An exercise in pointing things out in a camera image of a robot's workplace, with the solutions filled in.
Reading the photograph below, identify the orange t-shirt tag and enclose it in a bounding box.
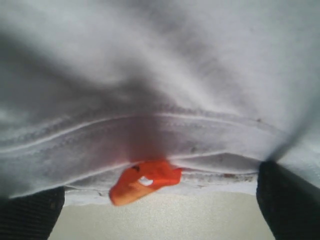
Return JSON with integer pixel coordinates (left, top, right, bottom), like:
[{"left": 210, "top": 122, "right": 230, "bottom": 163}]
[{"left": 109, "top": 158, "right": 183, "bottom": 206}]

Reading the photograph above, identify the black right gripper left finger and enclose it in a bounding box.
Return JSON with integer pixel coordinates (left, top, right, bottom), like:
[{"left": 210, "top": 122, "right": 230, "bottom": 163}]
[{"left": 0, "top": 187, "right": 65, "bottom": 240}]

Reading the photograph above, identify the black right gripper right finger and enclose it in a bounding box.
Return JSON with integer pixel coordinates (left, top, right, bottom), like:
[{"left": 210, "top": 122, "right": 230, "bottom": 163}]
[{"left": 256, "top": 161, "right": 320, "bottom": 240}]

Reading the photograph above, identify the white t-shirt red lettering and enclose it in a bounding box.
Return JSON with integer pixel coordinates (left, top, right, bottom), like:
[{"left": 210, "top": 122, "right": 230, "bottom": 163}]
[{"left": 0, "top": 0, "right": 320, "bottom": 205}]

